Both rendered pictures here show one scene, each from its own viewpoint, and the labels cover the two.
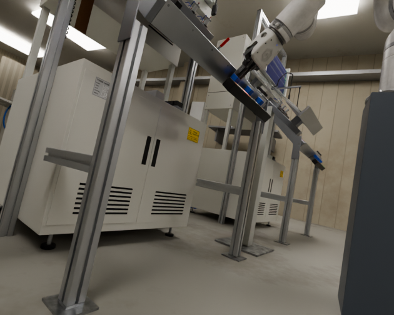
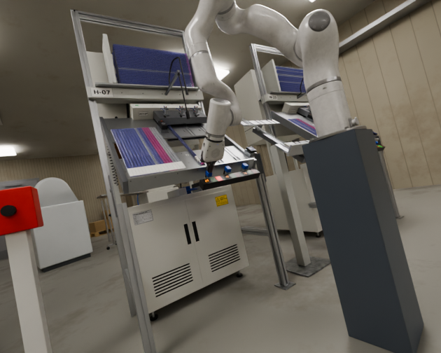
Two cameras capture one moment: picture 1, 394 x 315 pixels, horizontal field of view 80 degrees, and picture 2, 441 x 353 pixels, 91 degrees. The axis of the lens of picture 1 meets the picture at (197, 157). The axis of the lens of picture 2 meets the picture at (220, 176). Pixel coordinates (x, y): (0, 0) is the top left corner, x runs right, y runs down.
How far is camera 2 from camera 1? 0.60 m
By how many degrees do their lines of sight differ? 22
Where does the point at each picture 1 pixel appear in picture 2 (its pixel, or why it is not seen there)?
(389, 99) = (316, 148)
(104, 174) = (137, 293)
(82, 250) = (143, 337)
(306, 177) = (395, 141)
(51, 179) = not seen: hidden behind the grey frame
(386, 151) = (330, 194)
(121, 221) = (191, 286)
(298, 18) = (216, 126)
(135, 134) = (174, 229)
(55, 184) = not seen: hidden behind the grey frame
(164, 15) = (132, 185)
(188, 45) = (159, 183)
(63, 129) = not seen: hidden behind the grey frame
